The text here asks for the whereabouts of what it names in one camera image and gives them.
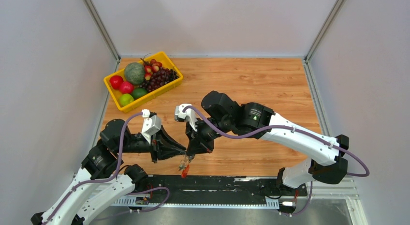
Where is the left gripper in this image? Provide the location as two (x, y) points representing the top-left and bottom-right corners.
(116, 123), (187, 162)

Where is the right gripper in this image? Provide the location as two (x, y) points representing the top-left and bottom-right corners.
(185, 116), (233, 156)

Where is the metal key holder red handle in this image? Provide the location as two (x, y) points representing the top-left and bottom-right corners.
(178, 155), (194, 178)

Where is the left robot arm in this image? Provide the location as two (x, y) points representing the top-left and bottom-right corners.
(30, 115), (186, 225)

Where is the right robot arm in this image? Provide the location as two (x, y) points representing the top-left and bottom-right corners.
(175, 91), (349, 195)

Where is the dark green lime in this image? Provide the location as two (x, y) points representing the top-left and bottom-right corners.
(131, 88), (148, 100)

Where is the light green apple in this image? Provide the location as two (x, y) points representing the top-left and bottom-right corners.
(118, 93), (134, 107)

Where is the pink red apple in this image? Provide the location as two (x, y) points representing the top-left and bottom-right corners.
(118, 81), (135, 94)

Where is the dark purple grape bunch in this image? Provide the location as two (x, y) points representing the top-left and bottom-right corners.
(139, 69), (179, 92)

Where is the green melon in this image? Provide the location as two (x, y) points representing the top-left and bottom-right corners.
(124, 62), (145, 85)

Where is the red cherries bunch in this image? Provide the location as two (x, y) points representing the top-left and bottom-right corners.
(141, 58), (162, 81)

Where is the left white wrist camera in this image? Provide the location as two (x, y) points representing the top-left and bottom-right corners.
(141, 109), (162, 145)

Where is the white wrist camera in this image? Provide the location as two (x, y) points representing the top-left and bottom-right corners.
(141, 109), (162, 145)
(174, 104), (197, 132)

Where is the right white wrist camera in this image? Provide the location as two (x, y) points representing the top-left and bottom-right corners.
(174, 104), (197, 132)

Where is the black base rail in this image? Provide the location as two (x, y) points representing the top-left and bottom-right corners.
(96, 174), (308, 210)

